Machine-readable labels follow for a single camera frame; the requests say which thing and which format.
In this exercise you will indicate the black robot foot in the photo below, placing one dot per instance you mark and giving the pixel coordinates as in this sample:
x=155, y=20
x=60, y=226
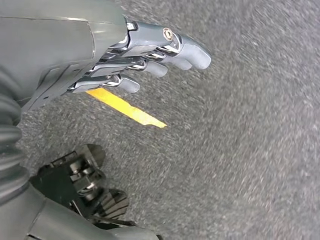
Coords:
x=69, y=182

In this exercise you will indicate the grey robot leg shell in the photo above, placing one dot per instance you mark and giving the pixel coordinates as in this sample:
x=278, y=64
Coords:
x=62, y=225

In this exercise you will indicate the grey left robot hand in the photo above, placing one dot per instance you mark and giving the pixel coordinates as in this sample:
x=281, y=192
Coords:
x=62, y=49

